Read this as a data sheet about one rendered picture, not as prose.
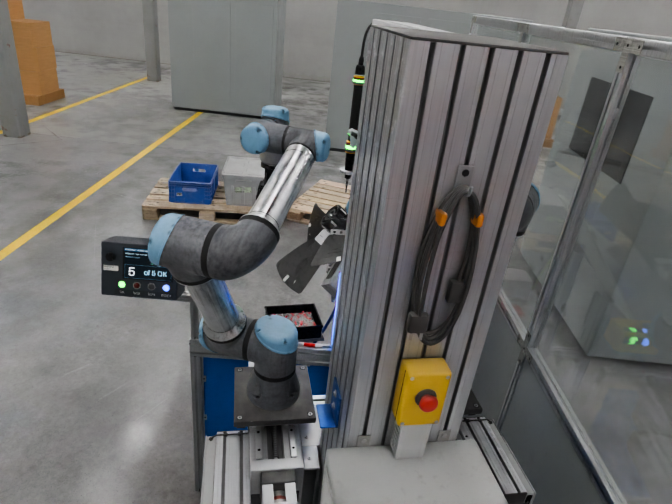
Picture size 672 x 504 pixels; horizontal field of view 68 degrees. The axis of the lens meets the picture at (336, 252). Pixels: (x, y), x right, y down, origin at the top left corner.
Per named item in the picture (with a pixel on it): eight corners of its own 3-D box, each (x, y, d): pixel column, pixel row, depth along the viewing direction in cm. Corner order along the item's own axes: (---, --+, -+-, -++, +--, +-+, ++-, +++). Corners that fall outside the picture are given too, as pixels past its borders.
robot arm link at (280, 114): (255, 107, 132) (268, 102, 139) (254, 148, 137) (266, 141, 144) (283, 112, 131) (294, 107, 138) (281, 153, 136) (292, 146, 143)
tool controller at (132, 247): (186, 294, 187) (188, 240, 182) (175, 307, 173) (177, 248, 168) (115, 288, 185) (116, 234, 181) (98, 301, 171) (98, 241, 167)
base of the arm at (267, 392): (302, 409, 139) (304, 381, 135) (247, 411, 136) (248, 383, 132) (296, 372, 152) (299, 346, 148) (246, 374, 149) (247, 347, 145)
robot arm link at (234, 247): (254, 266, 93) (331, 119, 124) (201, 253, 95) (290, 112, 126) (262, 302, 102) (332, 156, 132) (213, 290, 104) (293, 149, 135)
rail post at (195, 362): (206, 484, 232) (202, 350, 196) (204, 491, 228) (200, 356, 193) (197, 483, 231) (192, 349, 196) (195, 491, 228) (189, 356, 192)
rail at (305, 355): (418, 367, 201) (422, 351, 197) (420, 373, 197) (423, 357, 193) (192, 349, 196) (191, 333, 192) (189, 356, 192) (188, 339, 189)
